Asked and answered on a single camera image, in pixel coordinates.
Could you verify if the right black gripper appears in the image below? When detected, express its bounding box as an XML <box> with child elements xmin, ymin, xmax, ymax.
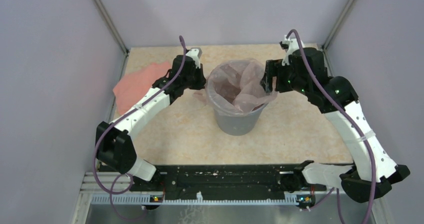
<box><xmin>260</xmin><ymin>58</ymin><xmax>310</xmax><ymax>96</ymax></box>

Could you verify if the translucent pink trash bag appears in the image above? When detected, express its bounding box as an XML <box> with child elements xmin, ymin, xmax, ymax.
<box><xmin>193</xmin><ymin>58</ymin><xmax>277</xmax><ymax>116</ymax></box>

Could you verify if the grey plastic trash bin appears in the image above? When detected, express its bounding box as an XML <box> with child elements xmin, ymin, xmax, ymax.
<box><xmin>206</xmin><ymin>59</ymin><xmax>271</xmax><ymax>137</ymax></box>

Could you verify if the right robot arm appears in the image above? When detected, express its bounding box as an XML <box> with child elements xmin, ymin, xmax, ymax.
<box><xmin>261</xmin><ymin>47</ymin><xmax>411</xmax><ymax>203</ymax></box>

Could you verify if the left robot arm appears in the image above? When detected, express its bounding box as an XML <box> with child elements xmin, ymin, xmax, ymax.
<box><xmin>95</xmin><ymin>48</ymin><xmax>206</xmax><ymax>191</ymax></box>

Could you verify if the folded pink trash bags stack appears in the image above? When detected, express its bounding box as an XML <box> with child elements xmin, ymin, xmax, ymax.
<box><xmin>112</xmin><ymin>61</ymin><xmax>171</xmax><ymax>115</ymax></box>

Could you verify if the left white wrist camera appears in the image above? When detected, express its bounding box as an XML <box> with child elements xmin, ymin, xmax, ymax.
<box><xmin>186</xmin><ymin>47</ymin><xmax>203</xmax><ymax>69</ymax></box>

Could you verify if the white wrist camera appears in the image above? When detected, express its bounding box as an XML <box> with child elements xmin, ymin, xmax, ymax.
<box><xmin>186</xmin><ymin>47</ymin><xmax>203</xmax><ymax>69</ymax></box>
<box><xmin>279</xmin><ymin>35</ymin><xmax>300</xmax><ymax>66</ymax></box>

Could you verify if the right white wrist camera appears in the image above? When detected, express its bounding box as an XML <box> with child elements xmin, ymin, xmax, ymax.
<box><xmin>279</xmin><ymin>35</ymin><xmax>300</xmax><ymax>66</ymax></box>

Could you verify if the left aluminium frame post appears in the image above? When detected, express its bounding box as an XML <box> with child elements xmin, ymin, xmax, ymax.
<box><xmin>92</xmin><ymin>0</ymin><xmax>129</xmax><ymax>56</ymax></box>

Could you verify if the aluminium frame post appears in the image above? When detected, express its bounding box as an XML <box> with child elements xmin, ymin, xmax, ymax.
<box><xmin>321</xmin><ymin>0</ymin><xmax>358</xmax><ymax>51</ymax></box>
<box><xmin>92</xmin><ymin>0</ymin><xmax>129</xmax><ymax>56</ymax></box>

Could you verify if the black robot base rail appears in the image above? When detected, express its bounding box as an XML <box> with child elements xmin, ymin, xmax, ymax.
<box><xmin>129</xmin><ymin>163</ymin><xmax>327</xmax><ymax>202</ymax></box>

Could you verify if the right aluminium frame post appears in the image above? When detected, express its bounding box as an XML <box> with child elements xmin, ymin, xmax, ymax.
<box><xmin>321</xmin><ymin>0</ymin><xmax>358</xmax><ymax>51</ymax></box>

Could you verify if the white slotted cable duct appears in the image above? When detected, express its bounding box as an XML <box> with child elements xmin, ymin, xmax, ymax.
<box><xmin>91</xmin><ymin>192</ymin><xmax>299</xmax><ymax>206</ymax></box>

